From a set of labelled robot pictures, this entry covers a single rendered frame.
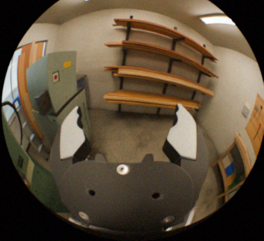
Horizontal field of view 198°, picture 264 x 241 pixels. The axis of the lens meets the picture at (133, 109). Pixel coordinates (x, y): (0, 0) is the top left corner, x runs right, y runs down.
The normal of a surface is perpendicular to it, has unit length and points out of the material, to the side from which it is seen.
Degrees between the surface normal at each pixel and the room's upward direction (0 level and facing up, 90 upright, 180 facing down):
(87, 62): 90
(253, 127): 90
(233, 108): 90
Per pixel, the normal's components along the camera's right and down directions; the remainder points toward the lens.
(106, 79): 0.05, 0.55
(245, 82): -0.99, -0.08
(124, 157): 0.13, -0.83
